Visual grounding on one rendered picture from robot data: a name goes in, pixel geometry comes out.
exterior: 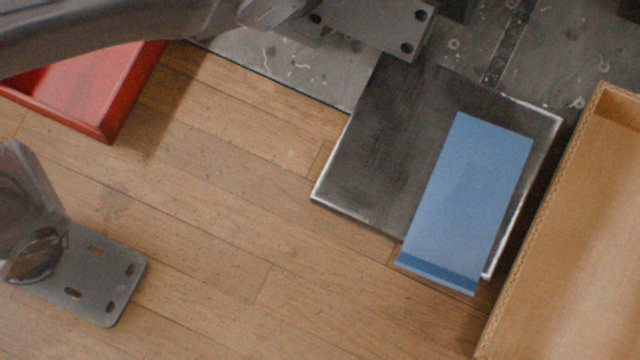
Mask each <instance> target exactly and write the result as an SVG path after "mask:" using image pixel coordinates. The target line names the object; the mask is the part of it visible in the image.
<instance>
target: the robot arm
mask: <svg viewBox="0 0 640 360"><path fill-rule="evenodd" d="M440 5H441V4H440V3H439V2H436V1H434V0H0V80H2V79H4V78H6V77H9V76H10V77H11V76H15V75H18V74H21V73H24V72H27V71H30V70H33V69H36V68H40V67H43V66H46V65H49V64H53V63H55V62H58V61H61V60H68V59H71V58H74V57H78V56H81V55H84V54H88V53H91V52H94V51H97V50H101V49H104V48H108V47H112V46H116V45H121V44H122V45H125V44H129V43H135V42H141V41H149V40H158V39H168V40H179V39H182V38H185V37H188V36H192V35H195V37H196V38H197V40H198V41H199V40H201V39H204V38H207V37H211V36H214V35H220V34H223V33H226V32H229V31H232V30H235V29H238V28H241V27H247V28H250V29H253V30H256V31H258V32H260V33H263V34H266V33H267V32H268V31H272V32H274V33H276V34H279V35H281V36H282V37H284V38H286V39H289V40H291V41H293V42H295V43H300V44H302V45H304V46H306V47H308V48H310V49H312V50H318V49H320V48H322V47H324V46H325V42H326V39H327V37H328V34H329V33H333V32H335V31H338V32H340V33H343V34H345V35H347V36H350V37H352V38H354V39H356V40H358V41H360V42H364V43H367V44H369V45H371V46H373V47H376V48H378V49H380V50H383V51H384V52H386V53H388V54H391V55H393V56H395V57H397V58H400V59H402V60H404V61H406V62H408V63H412V62H413V61H414V60H415V59H417V57H418V55H419V52H420V50H421V48H422V45H423V44H426V42H427V40H428V38H429V35H430V34H431V32H432V29H433V27H434V25H435V23H436V20H437V18H438V17H437V16H436V14H437V11H438V9H439V7H440ZM91 248H96V249H98V250H99V251H101V252H104V255H103V256H98V255H95V254H93V253H91V252H90V249H91ZM132 267H136V269H135V271H134V273H133V275H132V276H131V277H128V273H129V271H130V270H131V268H132ZM147 267H148V262H147V259H146V258H145V255H144V254H143V253H141V252H139V251H137V250H135V249H131V248H129V247H127V246H125V245H123V244H121V243H119V242H116V241H114V240H112V239H110V238H108V237H106V236H104V235H103V234H101V233H99V232H97V231H95V230H92V229H90V228H88V227H86V226H84V225H80V224H78V223H76V222H74V221H72V220H71V219H70V217H69V215H68V213H67V211H66V209H65V208H64V206H63V204H62V202H61V200H60V198H59V196H58V195H57V193H56V192H55V190H54V188H53V186H52V184H51V182H50V180H49V178H48V177H47V175H46V173H45V171H44V169H43V167H42V165H41V163H39V161H38V159H37V157H36V155H35V153H34V151H33V150H32V149H31V148H30V147H28V146H27V145H25V144H23V143H22V142H20V141H19V140H17V139H15V138H11V139H10V140H8V141H6V142H0V280H2V281H3V282H5V283H8V284H12V285H14V286H17V287H20V288H22V289H24V290H26V291H28V292H30V293H32V294H34V295H36V296H38V297H40V298H41V299H43V300H45V301H47V302H49V303H51V304H53V305H57V306H59V307H61V308H63V309H65V310H67V311H69V312H72V313H74V314H76V315H78V316H80V317H82V318H84V319H86V320H88V321H90V322H92V323H94V324H96V325H98V326H102V327H104V328H112V327H114V326H116V325H117V324H118V323H119V321H120V319H121V317H122V315H123V314H124V313H125V311H126V309H127V307H128V305H129V303H130V301H131V299H132V297H133V295H134V293H135V291H136V288H137V286H138V284H139V282H140V280H141V278H142V277H143V275H144V274H145V272H146V270H147ZM69 289H72V290H74V291H76V292H78V293H81V296H80V297H79V298H75V297H71V296H69V295H67V294H66V293H67V291H68V290H69ZM113 303H116V306H115V308H114V310H113V312H112V313H110V314H108V310H109V308H110V306H111V305H112V304H113Z"/></svg>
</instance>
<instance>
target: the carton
mask: <svg viewBox="0 0 640 360"><path fill-rule="evenodd" d="M471 360H640V96H638V95H636V94H633V93H631V92H629V91H626V90H624V89H622V88H619V87H617V86H615V85H610V84H608V83H606V82H603V81H600V83H599V84H598V86H597V88H596V89H595V91H594V93H592V95H591V97H590V98H589V100H588V102H587V103H586V105H585V107H584V109H583V111H582V113H581V116H580V118H579V120H578V122H577V125H576V127H575V129H574V131H573V133H572V135H571V137H570V139H569V141H568V144H567V146H566V148H565V150H564V153H563V155H562V157H561V159H560V161H559V164H558V165H557V167H556V169H555V172H554V174H553V176H552V178H551V181H550V183H549V185H548V187H547V189H546V192H545V194H544V195H543V197H542V200H541V202H540V204H539V206H538V208H537V211H536V213H535V215H534V220H533V222H532V223H531V225H530V228H529V230H528V232H527V234H526V236H525V239H524V241H523V243H522V245H521V248H520V250H519V251H518V253H517V256H516V258H515V260H514V262H513V264H512V267H511V269H510V271H509V273H508V276H507V278H506V279H505V281H504V283H503V288H502V290H501V292H500V295H499V297H498V299H497V301H496V304H495V306H494V308H493V309H492V311H491V314H490V316H489V318H488V320H487V323H486V325H485V327H484V329H483V332H482V334H481V336H480V340H479V342H478V344H477V346H476V348H475V351H474V353H473V355H472V357H471Z"/></svg>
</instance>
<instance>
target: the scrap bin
mask: <svg viewBox="0 0 640 360"><path fill-rule="evenodd" d="M168 42H169V40H168V39H158V40H149V41H141V42H135V43H129V44H125V45H122V44H121V45H116V46H112V47H108V48H104V49H101V50H97V51H94V52H91V53H88V54H84V55H81V56H78V57H74V58H71V59H68V60H61V61H58V62H55V63H53V64H49V65H46V66H43V67H40V68H36V69H33V70H30V71H27V72H24V73H21V74H18V75H15V76H11V77H10V76H9V77H6V78H4V79H2V80H0V95H1V96H3V97H5V98H7V99H9V100H11V101H13V102H16V103H18V104H20V105H22V106H24V107H26V108H28V109H31V110H33V111H35V112H37V113H39V114H41V115H43V116H45V117H48V118H50V119H52V120H54V121H56V122H58V123H60V124H63V125H65V126H67V127H69V128H71V129H73V130H75V131H78V132H80V133H82V134H84V135H88V136H90V137H92V138H95V139H97V140H99V141H101V142H103V143H105V144H107V145H109V146H112V145H113V143H114V141H115V139H116V138H117V136H118V135H119V133H120V131H121V129H122V127H123V125H124V124H125V122H126V120H127V118H128V116H129V114H130V113H131V111H132V110H133V108H134V106H135V104H136V103H137V101H138V99H139V97H140V95H141V93H142V90H143V88H144V86H145V84H146V83H147V82H148V80H149V78H150V76H151V74H152V72H153V71H154V69H155V67H156V65H157V63H158V61H159V60H160V58H161V56H162V55H163V53H164V51H165V50H166V48H167V46H168Z"/></svg>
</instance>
